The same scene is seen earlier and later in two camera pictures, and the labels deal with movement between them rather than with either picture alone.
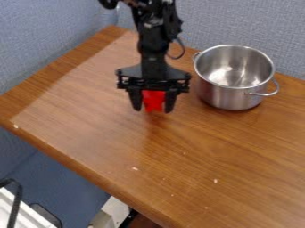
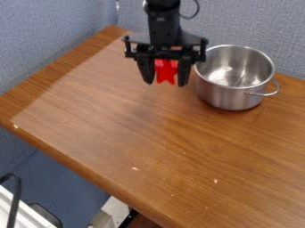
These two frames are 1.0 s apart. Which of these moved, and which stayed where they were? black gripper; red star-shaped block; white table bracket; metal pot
Moved: black gripper; red star-shaped block
Stayed: metal pot; white table bracket
